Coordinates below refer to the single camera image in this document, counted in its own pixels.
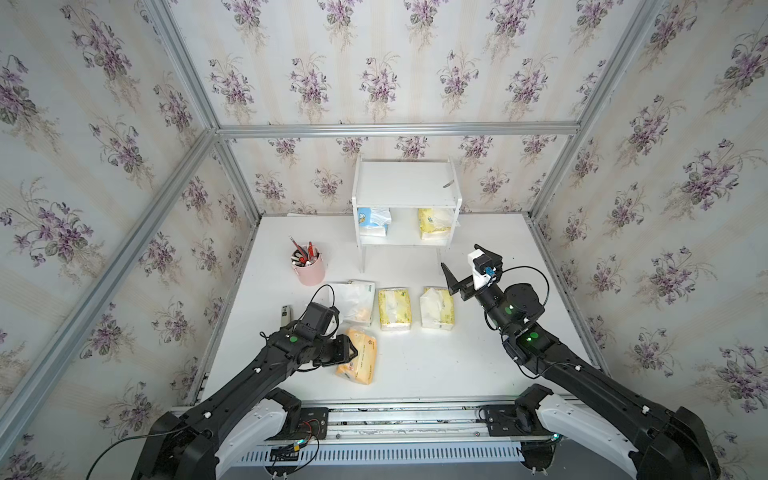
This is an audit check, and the pink pen holder cup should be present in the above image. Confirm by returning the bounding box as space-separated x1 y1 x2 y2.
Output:
291 241 326 286

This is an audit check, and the white yellow tissue pack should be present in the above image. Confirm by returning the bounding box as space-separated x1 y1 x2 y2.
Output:
419 287 456 331

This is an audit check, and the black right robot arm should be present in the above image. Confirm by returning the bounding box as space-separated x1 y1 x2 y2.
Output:
442 245 722 479

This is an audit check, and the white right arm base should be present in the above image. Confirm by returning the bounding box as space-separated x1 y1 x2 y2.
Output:
515 384 637 479

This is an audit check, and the yellow floral tissue pack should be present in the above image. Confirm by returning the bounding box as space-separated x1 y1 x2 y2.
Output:
378 287 412 332

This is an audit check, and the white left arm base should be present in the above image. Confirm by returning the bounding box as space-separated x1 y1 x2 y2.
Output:
215 388 302 479

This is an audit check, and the orange tissue pack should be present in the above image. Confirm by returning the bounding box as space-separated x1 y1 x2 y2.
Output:
335 328 377 385

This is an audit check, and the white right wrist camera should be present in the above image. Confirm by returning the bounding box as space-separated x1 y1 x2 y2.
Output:
468 248 503 287

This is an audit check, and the blue cartoon tissue pack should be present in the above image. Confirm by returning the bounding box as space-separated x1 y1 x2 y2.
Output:
357 207 392 238

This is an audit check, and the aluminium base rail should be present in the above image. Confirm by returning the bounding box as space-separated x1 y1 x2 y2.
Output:
226 401 570 478

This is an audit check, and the white two-tier shelf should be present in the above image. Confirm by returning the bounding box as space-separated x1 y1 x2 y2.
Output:
351 160 463 271

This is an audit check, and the grey staple box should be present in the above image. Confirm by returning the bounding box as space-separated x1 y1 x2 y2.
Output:
280 305 293 327

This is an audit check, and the white green tissue pack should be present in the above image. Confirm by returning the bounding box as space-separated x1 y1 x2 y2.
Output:
330 280 376 326

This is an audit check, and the yellow lower tissue pack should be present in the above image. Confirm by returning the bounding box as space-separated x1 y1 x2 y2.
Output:
417 208 454 241

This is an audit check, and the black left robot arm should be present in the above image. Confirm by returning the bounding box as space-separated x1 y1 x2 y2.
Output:
132 302 357 479

